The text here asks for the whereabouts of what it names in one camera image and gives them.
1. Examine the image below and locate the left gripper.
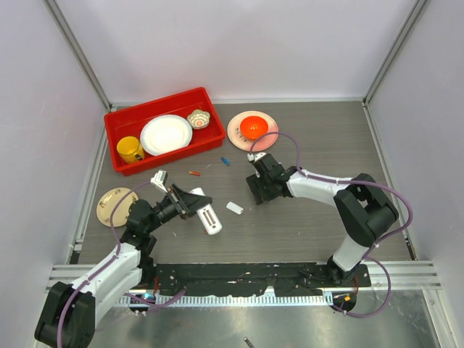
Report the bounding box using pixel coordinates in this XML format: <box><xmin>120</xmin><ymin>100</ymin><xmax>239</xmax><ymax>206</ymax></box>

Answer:
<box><xmin>145</xmin><ymin>183</ymin><xmax>210</xmax><ymax>233</ymax></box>

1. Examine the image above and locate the white battery cover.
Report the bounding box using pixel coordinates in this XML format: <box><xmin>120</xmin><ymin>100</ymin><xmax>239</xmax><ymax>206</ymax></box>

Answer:
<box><xmin>226</xmin><ymin>202</ymin><xmax>244</xmax><ymax>215</ymax></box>

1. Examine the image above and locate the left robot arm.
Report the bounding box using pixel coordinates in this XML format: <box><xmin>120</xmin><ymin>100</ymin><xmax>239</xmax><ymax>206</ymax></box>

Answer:
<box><xmin>34</xmin><ymin>185</ymin><xmax>212</xmax><ymax>347</ymax></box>

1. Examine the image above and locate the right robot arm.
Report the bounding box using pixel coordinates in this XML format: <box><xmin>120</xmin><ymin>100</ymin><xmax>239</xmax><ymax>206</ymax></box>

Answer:
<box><xmin>246</xmin><ymin>152</ymin><xmax>399</xmax><ymax>286</ymax></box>

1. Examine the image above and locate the blue battery near orange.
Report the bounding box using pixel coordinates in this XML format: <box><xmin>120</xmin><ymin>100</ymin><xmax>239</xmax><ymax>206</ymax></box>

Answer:
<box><xmin>221</xmin><ymin>157</ymin><xmax>230</xmax><ymax>166</ymax></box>

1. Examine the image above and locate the orange bowl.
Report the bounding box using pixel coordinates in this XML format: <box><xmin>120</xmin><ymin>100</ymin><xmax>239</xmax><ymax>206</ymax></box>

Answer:
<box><xmin>239</xmin><ymin>115</ymin><xmax>269</xmax><ymax>140</ymax></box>

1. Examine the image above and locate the white paper plate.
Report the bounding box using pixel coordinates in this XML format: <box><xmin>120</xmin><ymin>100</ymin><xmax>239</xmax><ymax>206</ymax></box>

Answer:
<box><xmin>140</xmin><ymin>115</ymin><xmax>193</xmax><ymax>156</ymax></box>

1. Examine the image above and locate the yellow mug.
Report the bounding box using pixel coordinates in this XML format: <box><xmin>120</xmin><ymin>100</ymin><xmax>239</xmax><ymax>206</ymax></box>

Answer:
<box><xmin>116</xmin><ymin>136</ymin><xmax>144</xmax><ymax>164</ymax></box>

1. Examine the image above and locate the red plastic bin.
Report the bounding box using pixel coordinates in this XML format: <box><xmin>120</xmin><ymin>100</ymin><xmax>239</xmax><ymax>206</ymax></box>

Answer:
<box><xmin>104</xmin><ymin>87</ymin><xmax>225</xmax><ymax>176</ymax></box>

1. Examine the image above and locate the cream floral plate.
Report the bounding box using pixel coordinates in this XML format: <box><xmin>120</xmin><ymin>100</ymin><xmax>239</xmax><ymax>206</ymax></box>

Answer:
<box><xmin>96</xmin><ymin>188</ymin><xmax>138</xmax><ymax>228</ymax></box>

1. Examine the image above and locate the small flower-shaped bowl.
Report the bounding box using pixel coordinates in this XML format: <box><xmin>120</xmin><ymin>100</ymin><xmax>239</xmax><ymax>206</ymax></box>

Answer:
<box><xmin>186</xmin><ymin>109</ymin><xmax>210</xmax><ymax>130</ymax></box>

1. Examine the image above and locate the small dark object on floor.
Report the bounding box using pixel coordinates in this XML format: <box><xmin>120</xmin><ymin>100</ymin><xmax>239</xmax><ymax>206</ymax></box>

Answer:
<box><xmin>244</xmin><ymin>337</ymin><xmax>254</xmax><ymax>348</ymax></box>

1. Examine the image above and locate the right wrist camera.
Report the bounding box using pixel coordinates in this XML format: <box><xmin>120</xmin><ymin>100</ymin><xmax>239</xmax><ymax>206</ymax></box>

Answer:
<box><xmin>247</xmin><ymin>152</ymin><xmax>267</xmax><ymax>165</ymax></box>

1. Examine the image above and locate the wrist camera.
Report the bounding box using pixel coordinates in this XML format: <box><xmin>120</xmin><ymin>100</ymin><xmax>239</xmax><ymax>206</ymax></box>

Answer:
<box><xmin>247</xmin><ymin>152</ymin><xmax>267</xmax><ymax>165</ymax></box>
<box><xmin>150</xmin><ymin>170</ymin><xmax>167</xmax><ymax>193</ymax></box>

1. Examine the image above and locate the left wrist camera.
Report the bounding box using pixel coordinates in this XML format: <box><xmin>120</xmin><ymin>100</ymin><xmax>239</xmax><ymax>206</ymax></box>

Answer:
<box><xmin>150</xmin><ymin>170</ymin><xmax>167</xmax><ymax>193</ymax></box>

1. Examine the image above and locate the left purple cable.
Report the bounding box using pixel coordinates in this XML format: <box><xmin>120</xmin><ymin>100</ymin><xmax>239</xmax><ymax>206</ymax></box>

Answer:
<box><xmin>57</xmin><ymin>181</ymin><xmax>188</xmax><ymax>348</ymax></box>

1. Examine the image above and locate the purple cable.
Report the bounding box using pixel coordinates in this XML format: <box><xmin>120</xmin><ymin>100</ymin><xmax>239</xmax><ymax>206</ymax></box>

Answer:
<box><xmin>57</xmin><ymin>181</ymin><xmax>188</xmax><ymax>348</ymax></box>
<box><xmin>249</xmin><ymin>132</ymin><xmax>414</xmax><ymax>320</ymax></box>

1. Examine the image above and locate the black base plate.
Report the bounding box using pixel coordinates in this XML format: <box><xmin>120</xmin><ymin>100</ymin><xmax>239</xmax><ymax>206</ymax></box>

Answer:
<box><xmin>131</xmin><ymin>262</ymin><xmax>371</xmax><ymax>297</ymax></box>

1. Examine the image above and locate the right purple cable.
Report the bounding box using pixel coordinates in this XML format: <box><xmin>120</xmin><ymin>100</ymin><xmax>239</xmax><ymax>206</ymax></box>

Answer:
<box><xmin>249</xmin><ymin>132</ymin><xmax>414</xmax><ymax>320</ymax></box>

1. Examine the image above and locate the white cable duct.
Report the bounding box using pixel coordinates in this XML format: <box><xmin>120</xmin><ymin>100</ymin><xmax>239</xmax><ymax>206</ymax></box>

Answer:
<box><xmin>114</xmin><ymin>291</ymin><xmax>333</xmax><ymax>308</ymax></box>

